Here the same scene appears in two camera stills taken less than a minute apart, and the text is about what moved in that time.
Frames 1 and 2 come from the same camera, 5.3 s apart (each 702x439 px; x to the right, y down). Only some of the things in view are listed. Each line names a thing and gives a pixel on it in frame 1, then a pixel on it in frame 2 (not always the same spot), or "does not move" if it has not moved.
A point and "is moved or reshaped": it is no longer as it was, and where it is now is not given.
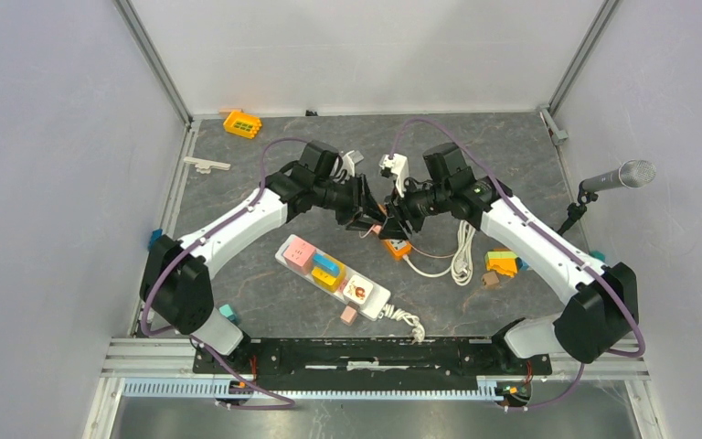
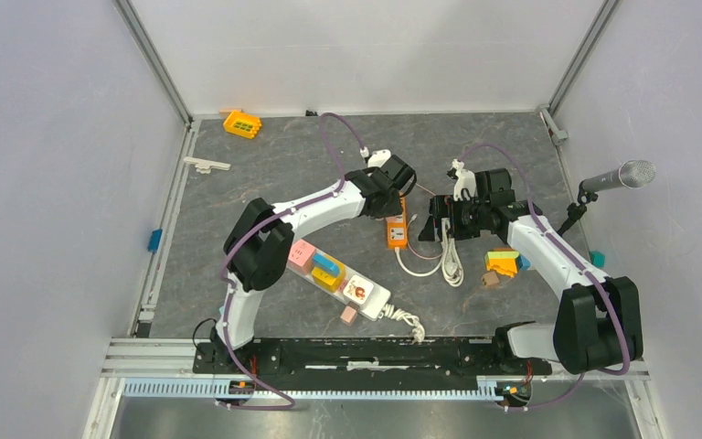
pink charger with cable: x=377 y=230 is moved or reshaped
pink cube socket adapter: x=299 y=254 does not move
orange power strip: x=398 y=248 is moved or reshaped
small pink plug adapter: x=349 y=314 does not move
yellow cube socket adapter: x=330 y=280 does not move
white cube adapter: x=357 y=289 does not move
